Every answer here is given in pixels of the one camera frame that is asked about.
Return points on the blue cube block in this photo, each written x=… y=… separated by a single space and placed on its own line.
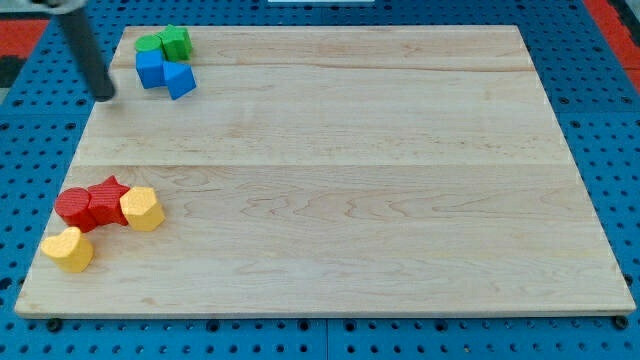
x=149 y=66

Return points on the wooden board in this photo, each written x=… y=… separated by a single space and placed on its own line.
x=338 y=172

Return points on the yellow hexagon block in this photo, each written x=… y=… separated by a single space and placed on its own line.
x=142 y=209

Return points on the yellow heart block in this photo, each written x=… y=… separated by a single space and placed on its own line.
x=71 y=251

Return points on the blue triangle block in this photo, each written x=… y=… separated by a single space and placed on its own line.
x=179 y=79

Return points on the green star block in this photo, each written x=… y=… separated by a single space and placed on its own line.
x=176 y=43

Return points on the green cylinder block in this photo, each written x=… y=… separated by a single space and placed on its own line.
x=148 y=43

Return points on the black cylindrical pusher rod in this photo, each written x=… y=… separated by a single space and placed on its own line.
x=75 y=26

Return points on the red cylinder block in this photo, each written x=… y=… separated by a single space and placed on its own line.
x=72 y=206

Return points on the red star block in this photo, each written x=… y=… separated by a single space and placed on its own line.
x=104 y=204

